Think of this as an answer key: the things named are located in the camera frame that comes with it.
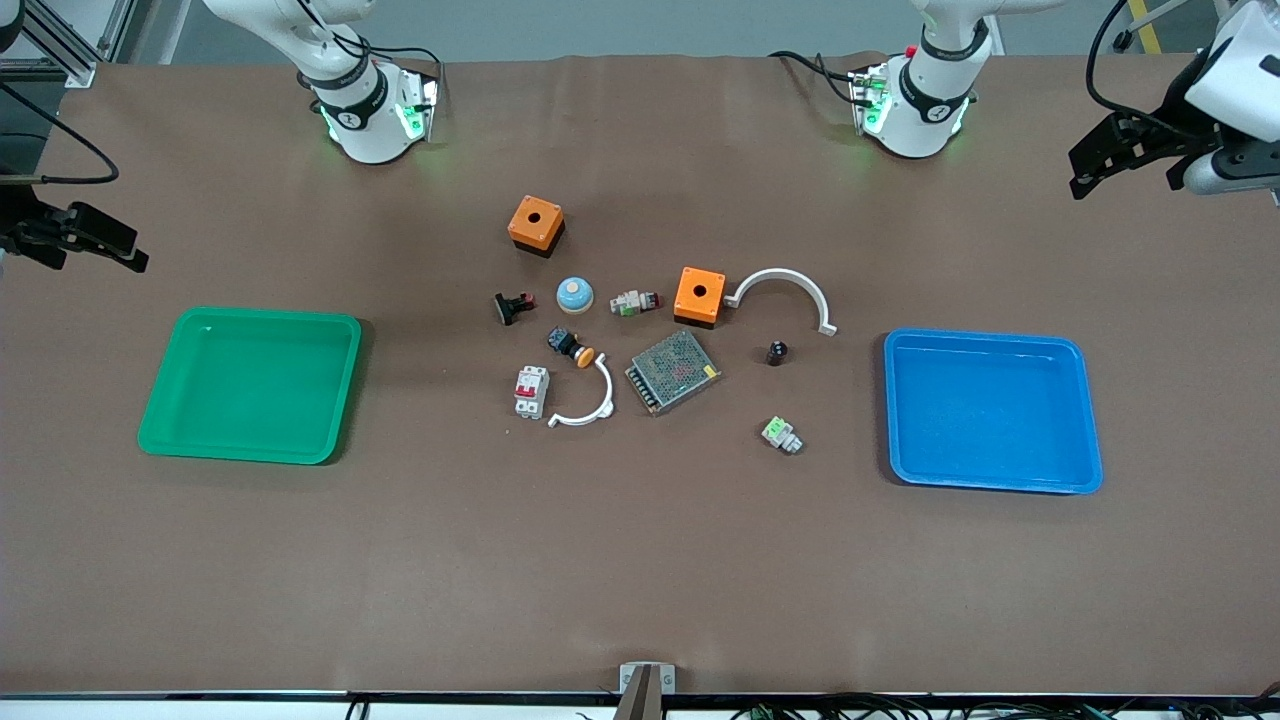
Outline orange mushroom push button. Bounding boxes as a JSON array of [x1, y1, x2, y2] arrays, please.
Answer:
[[546, 327, 597, 369]]

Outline aluminium frame strut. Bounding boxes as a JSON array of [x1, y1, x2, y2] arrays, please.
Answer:
[[0, 0, 136, 89]]

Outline white red circuit breaker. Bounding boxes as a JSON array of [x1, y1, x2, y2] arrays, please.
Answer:
[[513, 366, 551, 421]]

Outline black left base cable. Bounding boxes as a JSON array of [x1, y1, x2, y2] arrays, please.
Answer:
[[768, 50, 863, 106]]

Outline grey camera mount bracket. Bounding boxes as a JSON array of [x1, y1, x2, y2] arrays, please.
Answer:
[[618, 662, 677, 720]]

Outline black right base cable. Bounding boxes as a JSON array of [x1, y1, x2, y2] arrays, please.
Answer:
[[330, 30, 443, 73]]

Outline large white semicircular bracket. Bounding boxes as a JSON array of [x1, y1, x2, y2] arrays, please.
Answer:
[[724, 268, 839, 337]]

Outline perforated metal power supply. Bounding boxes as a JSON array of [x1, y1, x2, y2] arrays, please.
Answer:
[[625, 330, 723, 417]]

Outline green plastic tray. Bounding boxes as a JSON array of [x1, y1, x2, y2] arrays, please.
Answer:
[[137, 306, 363, 466]]

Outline orange button enclosure box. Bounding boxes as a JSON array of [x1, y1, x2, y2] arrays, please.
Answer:
[[673, 266, 727, 329], [507, 194, 567, 260]]

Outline small white semicircular bracket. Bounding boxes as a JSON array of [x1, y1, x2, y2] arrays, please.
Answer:
[[547, 355, 616, 429]]

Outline black base cable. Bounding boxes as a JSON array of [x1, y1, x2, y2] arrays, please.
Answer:
[[768, 50, 863, 106], [330, 30, 443, 73]]

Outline blue plastic tray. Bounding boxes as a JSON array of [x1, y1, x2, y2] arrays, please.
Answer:
[[883, 327, 1104, 495]]

